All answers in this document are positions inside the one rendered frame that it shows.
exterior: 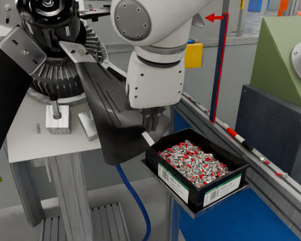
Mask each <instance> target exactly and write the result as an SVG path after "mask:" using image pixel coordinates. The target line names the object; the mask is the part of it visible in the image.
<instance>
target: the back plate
mask: <svg viewBox="0 0 301 241"><path fill-rule="evenodd" d="M79 10H84V4H83V0H79ZM11 30H12V29H9V28H6V27H3V26H0V36H6V35H7V34H8V33H9V32H10V31H11ZM46 106H47V105H45V104H42V103H40V102H38V101H36V100H34V99H33V98H32V97H30V96H29V95H28V94H27V93H26V95H25V97H24V99H23V101H22V103H21V105H20V107H19V109H18V111H17V113H16V115H15V118H14V120H13V122H12V124H11V126H10V129H9V131H8V133H7V145H8V157H9V163H15V162H21V161H28V160H33V159H39V158H45V157H51V156H57V155H63V154H69V153H77V152H82V151H89V150H94V149H100V148H101V144H100V140H99V138H97V139H95V140H93V141H90V142H89V140H88V138H87V136H86V134H85V132H84V130H83V128H82V126H81V124H80V122H79V118H78V114H79V113H81V112H84V111H86V110H89V106H88V101H87V102H85V103H83V104H80V105H77V106H73V107H69V108H70V111H71V114H72V119H71V134H50V133H49V131H48V130H47V129H46V127H45V125H46ZM37 123H39V126H40V133H39V134H38V132H37V128H36V125H37Z"/></svg>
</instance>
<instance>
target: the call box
mask: <svg viewBox="0 0 301 241"><path fill-rule="evenodd" d="M202 53H203V44H202V43H195V42H193V43H190V44H187V47H186V51H185V56H184V65H185V69H186V68H197V67H201V63H202Z"/></svg>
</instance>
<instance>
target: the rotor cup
mask: <svg viewBox="0 0 301 241"><path fill-rule="evenodd" d="M42 1H43V0H15V5H16V9H17V12H18V14H19V16H20V19H21V21H22V23H23V26H24V30H25V31H26V32H27V34H28V35H29V36H30V37H31V38H32V39H33V40H34V41H35V42H36V43H37V44H38V45H39V46H40V47H41V48H42V49H43V51H44V52H45V53H46V54H47V56H48V58H47V60H46V61H45V62H47V63H51V64H63V63H67V62H70V59H69V58H68V57H67V56H66V54H65V53H64V52H63V51H62V49H61V48H60V47H59V46H58V45H57V43H56V42H59V41H64V42H70V43H76V44H81V45H83V46H84V47H85V46H86V29H85V26H84V24H83V23H82V21H81V20H80V10H79V1H78V0H53V2H54V4H53V6H52V7H45V6H44V5H43V3H42ZM27 24H29V25H30V26H31V29H32V32H33V34H32V33H30V30H29V28H28V25H27ZM67 26H69V33H70V35H69V36H67V35H66V29H65V28H66V27H67Z"/></svg>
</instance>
